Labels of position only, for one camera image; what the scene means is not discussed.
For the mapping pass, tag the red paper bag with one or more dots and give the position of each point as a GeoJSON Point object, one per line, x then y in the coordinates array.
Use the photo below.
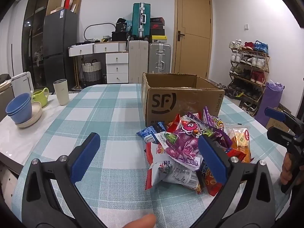
{"type": "Point", "coordinates": [67, 3]}

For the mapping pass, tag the green mug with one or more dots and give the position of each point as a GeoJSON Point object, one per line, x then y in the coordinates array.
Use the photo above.
{"type": "Point", "coordinates": [41, 98]}

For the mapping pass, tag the black bag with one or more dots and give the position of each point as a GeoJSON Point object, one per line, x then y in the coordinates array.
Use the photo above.
{"type": "Point", "coordinates": [118, 36]}

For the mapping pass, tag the long cardboard carton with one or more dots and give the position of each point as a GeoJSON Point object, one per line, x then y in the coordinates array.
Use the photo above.
{"type": "Point", "coordinates": [76, 4]}

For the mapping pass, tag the dark glass cabinet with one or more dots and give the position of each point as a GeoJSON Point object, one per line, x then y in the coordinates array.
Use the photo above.
{"type": "Point", "coordinates": [35, 28]}

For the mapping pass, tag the person's right hand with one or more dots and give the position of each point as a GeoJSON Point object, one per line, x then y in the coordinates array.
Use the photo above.
{"type": "Point", "coordinates": [285, 173]}

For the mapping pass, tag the blue snack packet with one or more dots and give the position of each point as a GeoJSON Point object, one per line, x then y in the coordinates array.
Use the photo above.
{"type": "Point", "coordinates": [148, 131]}

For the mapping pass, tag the large purple snack packet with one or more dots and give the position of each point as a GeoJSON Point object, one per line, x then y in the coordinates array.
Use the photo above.
{"type": "Point", "coordinates": [185, 144]}

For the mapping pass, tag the clear orange bread packet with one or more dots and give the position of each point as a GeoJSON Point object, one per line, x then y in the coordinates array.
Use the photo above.
{"type": "Point", "coordinates": [239, 144]}

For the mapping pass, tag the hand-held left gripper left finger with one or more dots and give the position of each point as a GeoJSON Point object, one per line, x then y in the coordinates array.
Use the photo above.
{"type": "Point", "coordinates": [85, 156]}

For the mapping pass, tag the beige suitcase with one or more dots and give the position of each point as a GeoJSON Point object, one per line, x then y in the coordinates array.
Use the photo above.
{"type": "Point", "coordinates": [138, 61]}

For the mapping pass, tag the small cardboard box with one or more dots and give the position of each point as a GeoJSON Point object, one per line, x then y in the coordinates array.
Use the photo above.
{"type": "Point", "coordinates": [57, 11]}

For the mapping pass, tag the cream shallow bowl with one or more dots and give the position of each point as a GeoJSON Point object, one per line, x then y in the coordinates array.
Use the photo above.
{"type": "Point", "coordinates": [35, 114]}

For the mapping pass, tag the stack of blue bowls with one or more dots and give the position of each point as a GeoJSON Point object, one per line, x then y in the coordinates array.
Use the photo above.
{"type": "Point", "coordinates": [20, 111]}

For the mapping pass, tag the purple rolled mat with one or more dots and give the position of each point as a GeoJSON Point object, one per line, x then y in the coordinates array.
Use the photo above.
{"type": "Point", "coordinates": [269, 104]}

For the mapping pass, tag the purple yellow-face snack packet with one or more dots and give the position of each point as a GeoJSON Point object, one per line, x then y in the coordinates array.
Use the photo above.
{"type": "Point", "coordinates": [213, 123]}

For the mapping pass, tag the yellow black shoe box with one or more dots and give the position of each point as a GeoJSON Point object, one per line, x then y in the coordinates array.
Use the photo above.
{"type": "Point", "coordinates": [159, 39]}

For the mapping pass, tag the dark shoe box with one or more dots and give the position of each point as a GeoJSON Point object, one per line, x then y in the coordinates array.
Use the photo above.
{"type": "Point", "coordinates": [157, 32]}

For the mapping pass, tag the person's left hand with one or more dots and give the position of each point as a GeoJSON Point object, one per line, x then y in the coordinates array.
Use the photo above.
{"type": "Point", "coordinates": [140, 222]}

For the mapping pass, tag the beige tumbler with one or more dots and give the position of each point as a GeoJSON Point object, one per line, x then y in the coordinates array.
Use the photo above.
{"type": "Point", "coordinates": [61, 93]}

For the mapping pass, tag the small red snack packet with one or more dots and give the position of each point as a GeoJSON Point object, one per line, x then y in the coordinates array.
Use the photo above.
{"type": "Point", "coordinates": [175, 123]}

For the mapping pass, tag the printed cardboard box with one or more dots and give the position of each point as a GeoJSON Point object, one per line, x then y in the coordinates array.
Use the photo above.
{"type": "Point", "coordinates": [273, 123]}

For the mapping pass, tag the teal checked tablecloth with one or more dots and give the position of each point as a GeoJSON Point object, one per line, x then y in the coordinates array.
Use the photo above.
{"type": "Point", "coordinates": [106, 123]}

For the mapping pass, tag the red black shoe box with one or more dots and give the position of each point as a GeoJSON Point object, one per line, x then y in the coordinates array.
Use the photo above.
{"type": "Point", "coordinates": [157, 26]}

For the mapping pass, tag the white electric kettle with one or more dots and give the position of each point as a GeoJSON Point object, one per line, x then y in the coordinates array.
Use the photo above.
{"type": "Point", "coordinates": [21, 83]}

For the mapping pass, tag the wooden shoe rack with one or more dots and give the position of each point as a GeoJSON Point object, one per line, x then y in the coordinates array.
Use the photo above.
{"type": "Point", "coordinates": [268, 61]}

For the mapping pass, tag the teal suitcase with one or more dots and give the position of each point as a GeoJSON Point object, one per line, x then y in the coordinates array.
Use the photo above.
{"type": "Point", "coordinates": [137, 21]}

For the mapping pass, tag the white red-edged snack packet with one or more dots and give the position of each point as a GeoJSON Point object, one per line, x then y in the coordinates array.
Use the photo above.
{"type": "Point", "coordinates": [171, 173]}

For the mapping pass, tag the oval mirror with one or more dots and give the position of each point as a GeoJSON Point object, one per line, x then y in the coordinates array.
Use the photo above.
{"type": "Point", "coordinates": [99, 32]}

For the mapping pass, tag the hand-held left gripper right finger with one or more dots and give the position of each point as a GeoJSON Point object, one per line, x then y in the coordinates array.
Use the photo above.
{"type": "Point", "coordinates": [211, 159]}

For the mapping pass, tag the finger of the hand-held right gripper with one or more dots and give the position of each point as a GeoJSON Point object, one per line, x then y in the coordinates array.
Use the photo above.
{"type": "Point", "coordinates": [279, 136]}
{"type": "Point", "coordinates": [275, 114]}

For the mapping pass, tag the black white patterned rug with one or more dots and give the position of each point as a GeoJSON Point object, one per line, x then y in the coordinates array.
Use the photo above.
{"type": "Point", "coordinates": [73, 91]}

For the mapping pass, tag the silver suitcase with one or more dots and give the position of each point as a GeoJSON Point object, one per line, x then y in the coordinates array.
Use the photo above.
{"type": "Point", "coordinates": [159, 57]}

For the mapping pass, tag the woven laundry basket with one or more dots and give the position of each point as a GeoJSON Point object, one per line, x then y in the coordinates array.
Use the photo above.
{"type": "Point", "coordinates": [92, 72]}

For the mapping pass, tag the dark grey fridge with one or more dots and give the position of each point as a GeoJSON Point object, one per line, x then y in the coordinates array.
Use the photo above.
{"type": "Point", "coordinates": [59, 52]}

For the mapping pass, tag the wooden door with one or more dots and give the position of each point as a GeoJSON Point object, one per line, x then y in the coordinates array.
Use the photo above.
{"type": "Point", "coordinates": [194, 52]}

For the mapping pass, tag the white drawer desk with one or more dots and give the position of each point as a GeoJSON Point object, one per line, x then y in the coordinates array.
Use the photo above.
{"type": "Point", "coordinates": [116, 59]}

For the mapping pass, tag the brown cardboard box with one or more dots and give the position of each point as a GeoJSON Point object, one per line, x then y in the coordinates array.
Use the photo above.
{"type": "Point", "coordinates": [185, 104]}

